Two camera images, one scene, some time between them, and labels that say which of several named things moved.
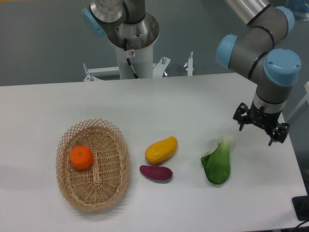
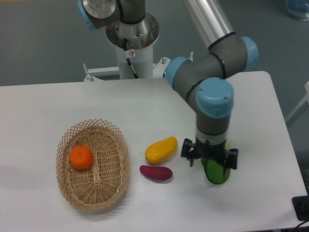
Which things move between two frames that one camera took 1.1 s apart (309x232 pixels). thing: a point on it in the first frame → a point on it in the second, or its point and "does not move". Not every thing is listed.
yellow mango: x=161 y=150 does not move
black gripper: x=244 y=115 → x=191 y=151
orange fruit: x=81 y=157 does not move
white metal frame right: x=305 y=99 does not move
